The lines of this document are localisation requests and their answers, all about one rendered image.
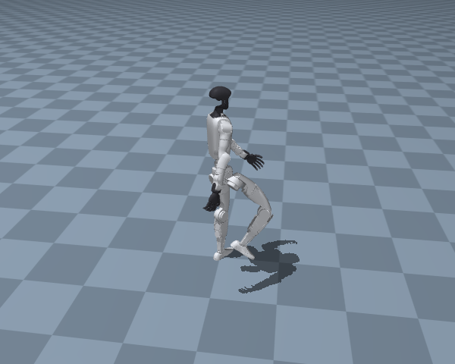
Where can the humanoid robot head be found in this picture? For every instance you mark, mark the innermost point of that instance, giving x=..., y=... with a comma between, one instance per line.
x=220, y=93

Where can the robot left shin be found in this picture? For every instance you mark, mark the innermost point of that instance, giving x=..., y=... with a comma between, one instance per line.
x=221, y=229

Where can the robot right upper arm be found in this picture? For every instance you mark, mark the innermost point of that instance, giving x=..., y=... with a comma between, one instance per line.
x=225, y=131

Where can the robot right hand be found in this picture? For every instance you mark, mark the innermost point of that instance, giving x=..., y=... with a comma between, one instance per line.
x=214, y=198

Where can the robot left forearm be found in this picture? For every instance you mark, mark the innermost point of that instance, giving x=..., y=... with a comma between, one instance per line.
x=237, y=149

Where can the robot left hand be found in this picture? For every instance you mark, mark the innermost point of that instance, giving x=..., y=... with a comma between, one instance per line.
x=252, y=159

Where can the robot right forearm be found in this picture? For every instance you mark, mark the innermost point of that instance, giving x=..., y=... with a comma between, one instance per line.
x=220, y=170

